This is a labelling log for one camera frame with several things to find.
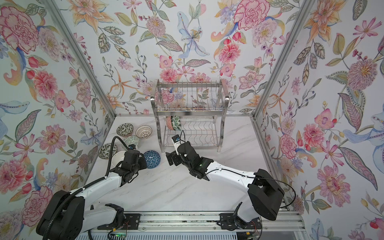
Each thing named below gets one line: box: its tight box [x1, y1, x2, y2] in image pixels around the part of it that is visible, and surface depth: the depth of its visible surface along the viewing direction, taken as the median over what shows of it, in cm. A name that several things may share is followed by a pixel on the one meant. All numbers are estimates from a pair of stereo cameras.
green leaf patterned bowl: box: [171, 115, 182, 131], surface depth 106 cm
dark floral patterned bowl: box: [116, 123, 134, 137], surface depth 112 cm
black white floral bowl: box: [98, 143, 118, 160], surface depth 100 cm
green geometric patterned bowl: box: [121, 135, 140, 150], surface depth 105 cm
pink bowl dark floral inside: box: [166, 115, 174, 131], surface depth 103 cm
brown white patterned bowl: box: [135, 125, 153, 139], surface depth 109 cm
